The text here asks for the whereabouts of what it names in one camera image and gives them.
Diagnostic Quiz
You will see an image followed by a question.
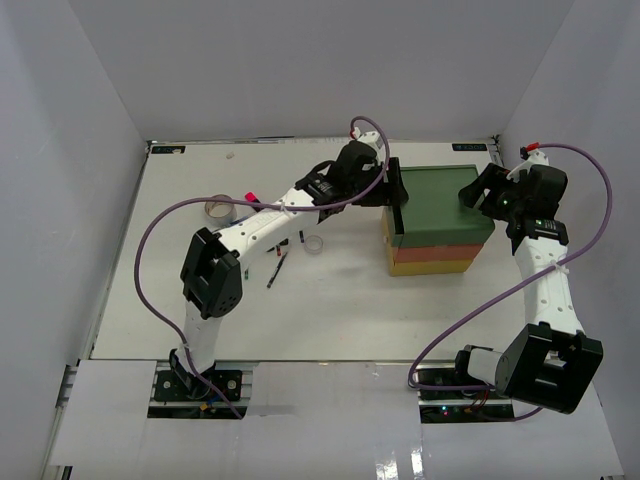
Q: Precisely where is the black ballpoint pen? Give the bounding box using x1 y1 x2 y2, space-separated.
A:
266 252 289 289

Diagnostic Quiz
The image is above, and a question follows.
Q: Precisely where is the green drawer tray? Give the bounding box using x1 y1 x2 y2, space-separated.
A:
382 207 404 248

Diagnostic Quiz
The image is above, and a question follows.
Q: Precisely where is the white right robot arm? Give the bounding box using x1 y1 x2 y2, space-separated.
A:
451 164 604 414

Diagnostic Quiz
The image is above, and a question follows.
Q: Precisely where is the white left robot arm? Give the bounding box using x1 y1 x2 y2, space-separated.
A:
170 140 409 399

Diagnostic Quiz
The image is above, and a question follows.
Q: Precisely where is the green drawer box shell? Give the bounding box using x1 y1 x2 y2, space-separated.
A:
393 165 495 248

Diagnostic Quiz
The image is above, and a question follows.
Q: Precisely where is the black label right corner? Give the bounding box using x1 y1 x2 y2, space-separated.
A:
452 143 487 152

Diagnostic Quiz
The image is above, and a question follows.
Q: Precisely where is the black label corner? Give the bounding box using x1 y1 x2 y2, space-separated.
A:
452 143 487 152
151 145 186 155

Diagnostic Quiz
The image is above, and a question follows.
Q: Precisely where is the yellow drawer box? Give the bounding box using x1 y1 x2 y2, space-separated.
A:
388 259 473 277

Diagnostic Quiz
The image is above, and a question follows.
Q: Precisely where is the small clear tape roll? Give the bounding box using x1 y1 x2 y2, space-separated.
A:
304 235 324 255

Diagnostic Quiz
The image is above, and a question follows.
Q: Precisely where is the pink cap black marker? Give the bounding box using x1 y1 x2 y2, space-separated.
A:
245 192 260 204

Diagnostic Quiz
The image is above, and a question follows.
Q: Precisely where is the large clear tape roll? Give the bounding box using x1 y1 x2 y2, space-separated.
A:
204 194 237 227

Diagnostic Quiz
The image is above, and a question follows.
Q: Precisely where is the black label left corner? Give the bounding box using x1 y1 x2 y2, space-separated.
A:
151 145 186 155

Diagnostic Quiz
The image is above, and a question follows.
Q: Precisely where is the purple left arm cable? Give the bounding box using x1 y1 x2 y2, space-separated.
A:
135 115 390 419

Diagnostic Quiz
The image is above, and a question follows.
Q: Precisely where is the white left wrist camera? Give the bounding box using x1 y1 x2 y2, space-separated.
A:
349 127 385 157

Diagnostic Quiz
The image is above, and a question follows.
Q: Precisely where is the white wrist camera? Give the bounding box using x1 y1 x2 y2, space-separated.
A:
349 127 385 157
507 142 549 183

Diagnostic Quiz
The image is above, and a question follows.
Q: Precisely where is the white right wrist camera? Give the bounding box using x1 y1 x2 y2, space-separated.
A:
507 142 549 183

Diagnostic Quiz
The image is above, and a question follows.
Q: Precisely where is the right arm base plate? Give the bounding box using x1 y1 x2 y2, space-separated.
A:
415 367 512 410

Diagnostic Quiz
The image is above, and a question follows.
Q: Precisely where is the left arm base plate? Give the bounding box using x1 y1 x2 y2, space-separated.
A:
151 370 243 402

